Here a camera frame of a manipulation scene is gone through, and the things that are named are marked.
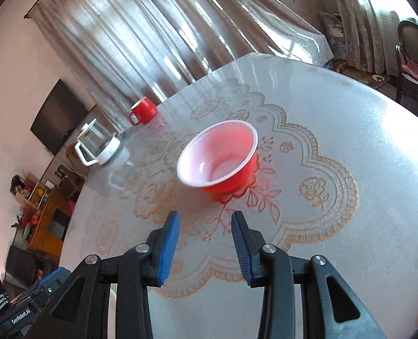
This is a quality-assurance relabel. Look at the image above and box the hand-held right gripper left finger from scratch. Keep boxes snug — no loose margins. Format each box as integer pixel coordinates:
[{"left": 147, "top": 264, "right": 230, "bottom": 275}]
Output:
[{"left": 23, "top": 211, "right": 181, "bottom": 339}]

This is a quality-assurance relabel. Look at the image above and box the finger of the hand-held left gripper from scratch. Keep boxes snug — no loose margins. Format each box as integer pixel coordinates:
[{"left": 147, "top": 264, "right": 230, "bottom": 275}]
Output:
[
  {"left": 36, "top": 268, "right": 72, "bottom": 292},
  {"left": 9, "top": 288, "right": 54, "bottom": 307}
]

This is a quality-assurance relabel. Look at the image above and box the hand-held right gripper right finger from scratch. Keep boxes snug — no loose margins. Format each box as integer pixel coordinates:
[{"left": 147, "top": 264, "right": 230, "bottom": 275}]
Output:
[{"left": 231, "top": 211, "right": 388, "bottom": 339}]

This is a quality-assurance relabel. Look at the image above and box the red plastic bowl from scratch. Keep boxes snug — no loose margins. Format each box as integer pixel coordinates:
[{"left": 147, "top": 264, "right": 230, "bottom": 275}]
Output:
[{"left": 176, "top": 120, "right": 260, "bottom": 195}]

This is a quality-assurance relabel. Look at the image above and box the yellow wooden cabinet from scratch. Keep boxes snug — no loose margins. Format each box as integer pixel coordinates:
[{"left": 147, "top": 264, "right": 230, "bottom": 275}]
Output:
[{"left": 27, "top": 184, "right": 72, "bottom": 255}]

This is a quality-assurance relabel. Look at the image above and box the red flower plant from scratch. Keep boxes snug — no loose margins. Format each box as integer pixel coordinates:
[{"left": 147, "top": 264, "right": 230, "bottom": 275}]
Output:
[{"left": 11, "top": 205, "right": 42, "bottom": 239}]

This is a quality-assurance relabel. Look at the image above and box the small wooden shelf unit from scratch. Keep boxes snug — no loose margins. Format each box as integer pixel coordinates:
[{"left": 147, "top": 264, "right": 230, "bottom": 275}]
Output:
[{"left": 13, "top": 173, "right": 54, "bottom": 207}]

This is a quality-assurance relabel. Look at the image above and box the white glass electric kettle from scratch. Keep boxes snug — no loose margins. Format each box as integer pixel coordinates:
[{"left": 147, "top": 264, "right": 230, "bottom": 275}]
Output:
[{"left": 75, "top": 118, "right": 130, "bottom": 167}]

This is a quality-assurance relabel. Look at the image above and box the red mug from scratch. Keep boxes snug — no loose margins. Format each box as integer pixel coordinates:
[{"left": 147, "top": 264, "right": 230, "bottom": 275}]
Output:
[{"left": 129, "top": 96, "right": 158, "bottom": 125}]

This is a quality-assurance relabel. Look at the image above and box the printed plastic tablecloth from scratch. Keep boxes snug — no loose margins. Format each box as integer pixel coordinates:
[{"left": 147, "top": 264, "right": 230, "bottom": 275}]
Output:
[{"left": 59, "top": 52, "right": 418, "bottom": 339}]

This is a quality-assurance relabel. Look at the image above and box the black flat screen television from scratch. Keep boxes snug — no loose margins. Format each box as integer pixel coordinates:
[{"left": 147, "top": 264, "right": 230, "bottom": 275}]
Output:
[{"left": 30, "top": 79, "right": 97, "bottom": 156}]

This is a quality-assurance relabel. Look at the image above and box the wide silver curtain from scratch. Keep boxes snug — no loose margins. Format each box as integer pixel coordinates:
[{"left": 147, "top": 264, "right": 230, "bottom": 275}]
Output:
[{"left": 25, "top": 0, "right": 333, "bottom": 128}]

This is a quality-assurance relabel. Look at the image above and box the patterned floor mat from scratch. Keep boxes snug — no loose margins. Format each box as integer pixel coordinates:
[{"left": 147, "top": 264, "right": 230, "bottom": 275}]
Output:
[{"left": 331, "top": 60, "right": 397, "bottom": 85}]

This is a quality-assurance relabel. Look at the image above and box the patterned cushion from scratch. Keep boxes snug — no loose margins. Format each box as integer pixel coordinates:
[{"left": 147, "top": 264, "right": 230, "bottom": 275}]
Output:
[{"left": 318, "top": 11, "right": 346, "bottom": 59}]

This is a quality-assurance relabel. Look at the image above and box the narrow silver curtain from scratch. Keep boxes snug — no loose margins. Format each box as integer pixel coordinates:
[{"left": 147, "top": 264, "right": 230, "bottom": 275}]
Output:
[{"left": 320, "top": 0, "right": 418, "bottom": 75}]

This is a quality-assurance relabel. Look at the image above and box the dark round back chair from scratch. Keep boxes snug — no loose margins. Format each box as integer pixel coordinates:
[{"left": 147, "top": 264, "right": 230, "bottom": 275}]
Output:
[{"left": 395, "top": 19, "right": 418, "bottom": 103}]

